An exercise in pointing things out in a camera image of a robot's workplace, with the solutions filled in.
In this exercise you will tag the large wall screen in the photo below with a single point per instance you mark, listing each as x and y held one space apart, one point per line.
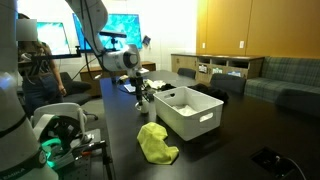
123 26

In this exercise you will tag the white wall plate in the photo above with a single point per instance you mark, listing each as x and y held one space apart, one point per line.
241 44
203 45

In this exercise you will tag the white curved device green glow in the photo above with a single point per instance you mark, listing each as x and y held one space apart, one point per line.
63 108

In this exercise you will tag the black boom bar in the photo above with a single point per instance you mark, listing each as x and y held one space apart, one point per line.
63 56

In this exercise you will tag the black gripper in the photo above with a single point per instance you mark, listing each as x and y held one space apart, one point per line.
138 85

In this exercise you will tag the low wooden bench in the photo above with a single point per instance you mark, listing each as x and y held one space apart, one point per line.
90 75

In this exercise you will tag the perforated metal plate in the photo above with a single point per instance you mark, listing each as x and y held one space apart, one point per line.
85 168

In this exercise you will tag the wooden sideboard with shelves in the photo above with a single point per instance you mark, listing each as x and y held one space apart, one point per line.
185 62

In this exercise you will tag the person in dark top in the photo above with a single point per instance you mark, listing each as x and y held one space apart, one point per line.
36 76

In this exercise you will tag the green plaid sofa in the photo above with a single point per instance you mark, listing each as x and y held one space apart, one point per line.
286 71

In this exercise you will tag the tablet with grey screen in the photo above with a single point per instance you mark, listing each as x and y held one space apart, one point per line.
130 88

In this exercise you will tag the small printed box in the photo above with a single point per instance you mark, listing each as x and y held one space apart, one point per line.
217 70
235 73
203 69

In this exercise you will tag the white ceramic mug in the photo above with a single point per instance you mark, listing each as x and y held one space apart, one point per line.
145 107

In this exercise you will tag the black office chair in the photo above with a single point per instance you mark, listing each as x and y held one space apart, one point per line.
76 90

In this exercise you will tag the small dark cup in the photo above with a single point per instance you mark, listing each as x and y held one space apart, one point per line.
151 96

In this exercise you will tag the pale wall screen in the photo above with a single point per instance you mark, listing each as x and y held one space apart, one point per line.
53 38

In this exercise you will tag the white plastic box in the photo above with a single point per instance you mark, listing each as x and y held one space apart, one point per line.
200 128

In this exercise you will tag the black fabric bundle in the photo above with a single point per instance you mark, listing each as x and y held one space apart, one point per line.
213 91

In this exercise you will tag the small wall picture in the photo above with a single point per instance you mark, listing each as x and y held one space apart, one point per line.
146 40

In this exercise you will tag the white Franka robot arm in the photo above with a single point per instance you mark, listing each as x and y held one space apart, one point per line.
13 110

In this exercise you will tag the yellow microfibre cloth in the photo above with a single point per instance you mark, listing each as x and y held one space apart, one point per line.
155 143

